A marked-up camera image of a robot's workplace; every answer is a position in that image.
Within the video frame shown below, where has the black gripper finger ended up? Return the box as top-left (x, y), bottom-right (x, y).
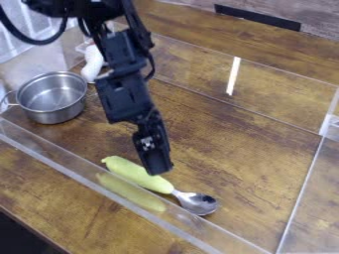
top-left (133, 124), bottom-right (173, 176)

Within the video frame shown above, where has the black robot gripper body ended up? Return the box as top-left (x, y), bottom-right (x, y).
top-left (95, 72), bottom-right (165, 136)

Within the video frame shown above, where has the green handled metal spoon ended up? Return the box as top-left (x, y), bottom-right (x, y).
top-left (101, 156), bottom-right (220, 216)

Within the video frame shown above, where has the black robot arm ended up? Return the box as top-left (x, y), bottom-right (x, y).
top-left (23, 0), bottom-right (173, 176)

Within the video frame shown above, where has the white mushroom toy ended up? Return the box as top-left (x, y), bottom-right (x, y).
top-left (82, 45), bottom-right (105, 82)

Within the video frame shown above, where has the small steel pot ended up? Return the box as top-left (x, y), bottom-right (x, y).
top-left (0, 71), bottom-right (89, 125)

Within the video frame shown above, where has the black strip on table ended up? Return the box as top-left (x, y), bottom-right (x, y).
top-left (216, 4), bottom-right (302, 32)

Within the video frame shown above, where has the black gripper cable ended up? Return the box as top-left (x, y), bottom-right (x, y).
top-left (0, 4), bottom-right (157, 82)

